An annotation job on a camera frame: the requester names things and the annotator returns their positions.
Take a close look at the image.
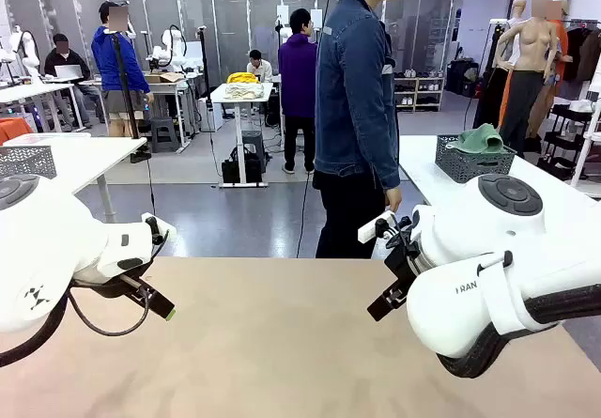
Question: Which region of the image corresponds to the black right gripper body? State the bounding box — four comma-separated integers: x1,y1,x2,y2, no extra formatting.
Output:
383,242,423,293

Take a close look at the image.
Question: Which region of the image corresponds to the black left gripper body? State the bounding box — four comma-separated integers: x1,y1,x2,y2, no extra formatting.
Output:
69,275,143,302

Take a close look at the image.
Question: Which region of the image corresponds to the grey perforated plastic basket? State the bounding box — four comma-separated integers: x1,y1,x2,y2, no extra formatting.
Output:
0,145,58,179
435,134,516,184

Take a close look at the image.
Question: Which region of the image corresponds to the green towel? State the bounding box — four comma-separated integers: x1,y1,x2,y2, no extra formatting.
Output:
453,123,507,155

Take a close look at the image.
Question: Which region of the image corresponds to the person's right denim forearm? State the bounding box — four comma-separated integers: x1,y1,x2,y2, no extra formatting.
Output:
369,131,403,192

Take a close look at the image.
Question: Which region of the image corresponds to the person's right hand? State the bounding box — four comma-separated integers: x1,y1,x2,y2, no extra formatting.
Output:
384,186,404,214

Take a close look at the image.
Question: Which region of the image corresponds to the black bag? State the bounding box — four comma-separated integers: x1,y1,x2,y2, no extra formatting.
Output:
221,147,263,185

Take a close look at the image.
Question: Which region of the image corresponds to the person in denim jacket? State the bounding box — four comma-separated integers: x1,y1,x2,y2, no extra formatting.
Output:
312,0,408,259

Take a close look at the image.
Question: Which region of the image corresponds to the grey plastic step stool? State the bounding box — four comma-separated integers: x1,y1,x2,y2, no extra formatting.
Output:
149,116,181,154
241,130,270,176

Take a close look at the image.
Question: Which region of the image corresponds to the wooden shoe rack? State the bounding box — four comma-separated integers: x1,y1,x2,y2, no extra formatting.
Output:
393,68,446,113

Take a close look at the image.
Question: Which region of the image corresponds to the white standing desk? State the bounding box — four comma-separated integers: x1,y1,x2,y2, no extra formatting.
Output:
209,82,274,189

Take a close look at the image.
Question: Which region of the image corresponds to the white mannequin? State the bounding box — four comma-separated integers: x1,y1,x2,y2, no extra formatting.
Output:
471,0,529,131

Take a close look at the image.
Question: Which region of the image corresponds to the white computer case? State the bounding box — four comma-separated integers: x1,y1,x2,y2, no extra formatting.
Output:
196,97,224,133

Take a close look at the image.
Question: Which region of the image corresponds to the black tripod pole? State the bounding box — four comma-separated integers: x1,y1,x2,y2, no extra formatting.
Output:
110,30,153,164

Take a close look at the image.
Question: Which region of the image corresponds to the long white work table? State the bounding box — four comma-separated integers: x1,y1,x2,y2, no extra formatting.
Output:
0,82,93,133

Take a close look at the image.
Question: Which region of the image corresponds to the white metal rack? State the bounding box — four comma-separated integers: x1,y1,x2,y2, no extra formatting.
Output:
570,68,601,199

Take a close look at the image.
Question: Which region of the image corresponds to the flat cardboard box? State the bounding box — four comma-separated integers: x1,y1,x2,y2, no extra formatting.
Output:
143,72,186,85

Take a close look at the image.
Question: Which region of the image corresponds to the silver laptop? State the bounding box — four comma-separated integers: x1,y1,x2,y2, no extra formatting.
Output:
54,64,85,82

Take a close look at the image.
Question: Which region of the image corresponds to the person in purple hoodie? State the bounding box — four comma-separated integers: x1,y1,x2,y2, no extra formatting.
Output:
277,8,319,176

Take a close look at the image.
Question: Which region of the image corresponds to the person in blue hoodie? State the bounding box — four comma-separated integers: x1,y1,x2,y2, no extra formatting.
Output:
90,0,156,138

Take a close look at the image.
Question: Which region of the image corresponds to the cream cloth pile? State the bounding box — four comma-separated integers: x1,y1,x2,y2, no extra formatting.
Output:
223,82,266,101

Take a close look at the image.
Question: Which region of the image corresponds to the seated person in black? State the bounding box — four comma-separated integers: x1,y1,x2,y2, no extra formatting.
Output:
44,32,103,129

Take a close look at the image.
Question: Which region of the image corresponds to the seated person in white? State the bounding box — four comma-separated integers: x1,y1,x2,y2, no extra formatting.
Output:
246,49,274,84

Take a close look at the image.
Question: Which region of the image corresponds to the beige mannequin with black trousers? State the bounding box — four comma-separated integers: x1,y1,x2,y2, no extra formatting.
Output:
496,0,562,157

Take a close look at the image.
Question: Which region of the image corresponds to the rack of dark clothes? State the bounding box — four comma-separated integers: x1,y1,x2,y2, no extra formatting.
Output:
561,18,601,84

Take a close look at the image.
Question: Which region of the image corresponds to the mannequin in orange clothes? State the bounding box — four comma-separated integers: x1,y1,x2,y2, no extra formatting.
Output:
544,0,575,85

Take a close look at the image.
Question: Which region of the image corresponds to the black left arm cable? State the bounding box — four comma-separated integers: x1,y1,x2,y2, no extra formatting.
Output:
0,280,154,368

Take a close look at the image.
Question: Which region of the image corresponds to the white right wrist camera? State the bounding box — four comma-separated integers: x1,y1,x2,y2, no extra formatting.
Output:
357,209,420,251

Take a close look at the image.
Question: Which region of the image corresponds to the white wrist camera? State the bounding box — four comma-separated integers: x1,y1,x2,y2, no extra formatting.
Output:
140,211,177,246
357,209,420,251

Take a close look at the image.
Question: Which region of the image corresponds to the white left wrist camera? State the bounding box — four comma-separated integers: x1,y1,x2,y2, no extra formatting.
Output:
140,211,177,246

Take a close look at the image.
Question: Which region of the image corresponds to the thin black headset cable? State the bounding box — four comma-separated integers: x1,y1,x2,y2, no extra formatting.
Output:
295,0,340,259

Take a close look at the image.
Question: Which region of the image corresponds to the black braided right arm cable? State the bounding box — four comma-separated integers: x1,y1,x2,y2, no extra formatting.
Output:
436,284,601,379

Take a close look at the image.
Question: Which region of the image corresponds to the white metal frame table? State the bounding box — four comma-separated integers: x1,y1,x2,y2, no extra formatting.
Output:
79,75,203,154

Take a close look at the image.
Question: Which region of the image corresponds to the black camera stand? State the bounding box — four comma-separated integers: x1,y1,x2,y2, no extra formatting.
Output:
195,25,215,132

